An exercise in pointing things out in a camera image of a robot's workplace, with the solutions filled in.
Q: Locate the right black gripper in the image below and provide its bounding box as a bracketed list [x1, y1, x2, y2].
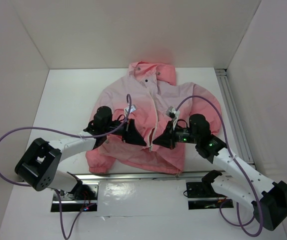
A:
[152, 119, 199, 149]

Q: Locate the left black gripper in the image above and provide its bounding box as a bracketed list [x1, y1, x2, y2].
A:
[103, 118, 146, 146]

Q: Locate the pink zip-up jacket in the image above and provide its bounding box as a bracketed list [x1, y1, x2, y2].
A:
[85, 62, 221, 174]

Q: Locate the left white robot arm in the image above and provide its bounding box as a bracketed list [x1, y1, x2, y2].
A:
[14, 106, 147, 200]

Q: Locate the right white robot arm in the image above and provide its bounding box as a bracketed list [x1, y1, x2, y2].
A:
[153, 114, 287, 231]

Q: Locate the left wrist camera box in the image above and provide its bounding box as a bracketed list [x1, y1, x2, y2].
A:
[124, 104, 137, 115]

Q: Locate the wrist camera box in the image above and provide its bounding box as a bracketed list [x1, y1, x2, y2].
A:
[166, 106, 180, 119]
[124, 104, 137, 115]

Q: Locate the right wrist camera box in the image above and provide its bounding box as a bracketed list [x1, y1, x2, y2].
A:
[166, 106, 180, 119]

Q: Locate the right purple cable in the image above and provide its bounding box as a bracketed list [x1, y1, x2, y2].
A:
[173, 95, 264, 237]

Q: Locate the purple cable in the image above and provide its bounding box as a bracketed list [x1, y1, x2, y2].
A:
[0, 93, 134, 238]
[173, 95, 264, 237]

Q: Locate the front aluminium rail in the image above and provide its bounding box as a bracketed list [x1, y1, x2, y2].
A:
[73, 171, 209, 181]

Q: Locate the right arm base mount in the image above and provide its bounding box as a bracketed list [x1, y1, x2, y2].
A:
[183, 182, 234, 210]

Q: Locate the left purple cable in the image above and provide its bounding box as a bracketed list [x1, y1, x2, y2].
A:
[0, 93, 134, 238]

